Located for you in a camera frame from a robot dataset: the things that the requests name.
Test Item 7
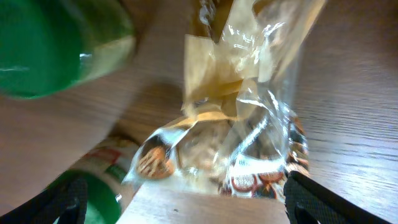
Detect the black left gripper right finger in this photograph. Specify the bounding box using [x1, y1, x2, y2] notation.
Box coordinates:
[284, 171, 389, 224]

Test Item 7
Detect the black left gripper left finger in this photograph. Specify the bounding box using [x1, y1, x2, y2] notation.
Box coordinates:
[1, 177, 88, 224]

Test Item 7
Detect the green lid jar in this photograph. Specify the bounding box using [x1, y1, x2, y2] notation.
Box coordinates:
[1, 0, 136, 98]
[49, 136, 141, 224]

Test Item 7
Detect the white brown wrapper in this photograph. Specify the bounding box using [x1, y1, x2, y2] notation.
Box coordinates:
[124, 102, 309, 201]

